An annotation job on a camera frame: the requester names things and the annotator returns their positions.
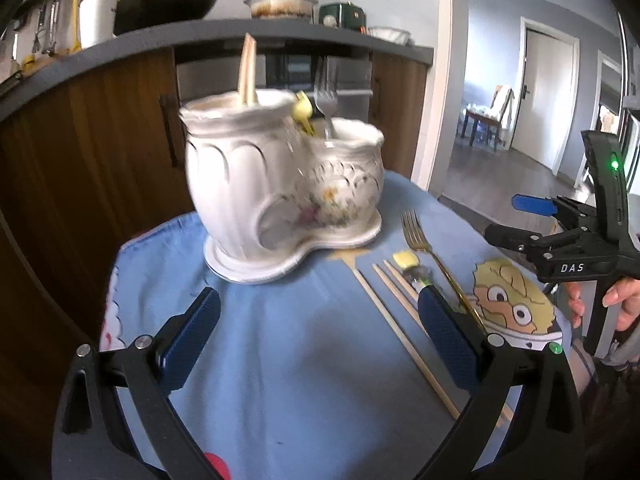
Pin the gold fork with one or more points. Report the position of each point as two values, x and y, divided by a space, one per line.
417 241

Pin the white stained cooking pot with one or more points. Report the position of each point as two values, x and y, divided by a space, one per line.
303 9

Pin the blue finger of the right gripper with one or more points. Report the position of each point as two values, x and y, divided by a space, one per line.
544 207

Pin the long wooden chopstick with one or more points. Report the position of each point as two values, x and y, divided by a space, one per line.
349 257

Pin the white tumbler black lid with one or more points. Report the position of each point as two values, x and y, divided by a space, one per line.
96 21

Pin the white ceramic double utensil holder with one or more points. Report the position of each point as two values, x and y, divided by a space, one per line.
267 193

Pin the wooden chair in far room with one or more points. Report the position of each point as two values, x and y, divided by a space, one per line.
492 117

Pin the stainless steel built-in oven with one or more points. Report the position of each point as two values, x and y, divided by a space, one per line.
293 72

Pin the silver fork in holder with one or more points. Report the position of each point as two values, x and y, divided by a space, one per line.
325 94

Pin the wooden cabinet door black handle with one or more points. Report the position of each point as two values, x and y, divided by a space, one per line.
90 164

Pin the yellow spatula hanging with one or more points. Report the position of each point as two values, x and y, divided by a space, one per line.
74 22

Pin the black wok wooden handle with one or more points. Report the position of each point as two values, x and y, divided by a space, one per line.
134 15

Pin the white bowl on counter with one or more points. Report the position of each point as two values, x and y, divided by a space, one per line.
390 34

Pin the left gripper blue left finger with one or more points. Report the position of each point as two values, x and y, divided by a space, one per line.
183 338

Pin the right wooden cabinet door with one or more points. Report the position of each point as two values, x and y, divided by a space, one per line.
396 108

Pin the grey kitchen countertop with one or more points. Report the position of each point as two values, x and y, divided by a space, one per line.
195 40

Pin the yellow handled utensil in holder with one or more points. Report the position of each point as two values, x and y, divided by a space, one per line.
302 112

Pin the yellow handled utensil on cloth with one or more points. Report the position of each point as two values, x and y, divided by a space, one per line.
414 272

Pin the white interior door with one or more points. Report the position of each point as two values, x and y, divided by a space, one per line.
546 94

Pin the light blue cartoon cloth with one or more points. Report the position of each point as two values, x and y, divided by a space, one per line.
302 378

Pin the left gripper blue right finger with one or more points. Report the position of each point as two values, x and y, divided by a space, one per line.
452 347

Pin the wooden chopstick in holder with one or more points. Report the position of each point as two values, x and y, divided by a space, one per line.
247 72

